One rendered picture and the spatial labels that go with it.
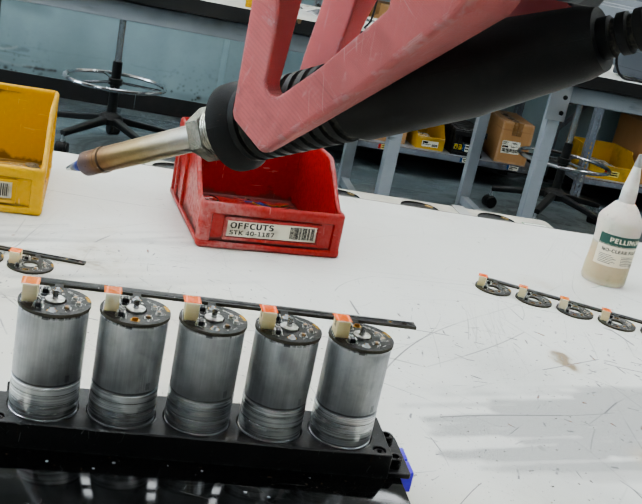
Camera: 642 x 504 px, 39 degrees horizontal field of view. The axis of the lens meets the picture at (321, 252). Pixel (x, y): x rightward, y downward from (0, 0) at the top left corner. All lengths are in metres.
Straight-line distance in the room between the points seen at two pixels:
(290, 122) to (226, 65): 4.52
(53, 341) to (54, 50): 4.47
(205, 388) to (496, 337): 0.26
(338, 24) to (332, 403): 0.15
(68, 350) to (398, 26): 0.18
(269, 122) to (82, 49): 4.53
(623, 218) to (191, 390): 0.44
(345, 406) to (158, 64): 4.43
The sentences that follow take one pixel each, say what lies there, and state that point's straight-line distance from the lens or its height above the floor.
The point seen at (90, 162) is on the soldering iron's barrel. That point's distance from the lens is 0.30.
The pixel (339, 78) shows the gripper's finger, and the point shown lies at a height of 0.92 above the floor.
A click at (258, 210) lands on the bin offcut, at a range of 0.60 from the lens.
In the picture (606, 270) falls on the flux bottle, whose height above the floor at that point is 0.76.
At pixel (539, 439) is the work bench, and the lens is 0.45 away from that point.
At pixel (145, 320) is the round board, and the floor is 0.81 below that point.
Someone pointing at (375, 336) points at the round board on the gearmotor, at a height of 0.81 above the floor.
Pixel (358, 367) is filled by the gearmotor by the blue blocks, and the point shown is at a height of 0.80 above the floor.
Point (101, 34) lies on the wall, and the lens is 4.74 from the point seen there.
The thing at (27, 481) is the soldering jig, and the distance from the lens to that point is 0.33.
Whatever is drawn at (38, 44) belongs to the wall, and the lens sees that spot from 4.79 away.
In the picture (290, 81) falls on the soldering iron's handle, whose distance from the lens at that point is 0.24.
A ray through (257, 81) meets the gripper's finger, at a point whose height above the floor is 0.91.
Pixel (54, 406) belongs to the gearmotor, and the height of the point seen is 0.78.
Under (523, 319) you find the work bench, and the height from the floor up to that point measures 0.75.
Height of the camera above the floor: 0.95
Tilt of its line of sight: 18 degrees down
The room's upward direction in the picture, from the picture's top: 12 degrees clockwise
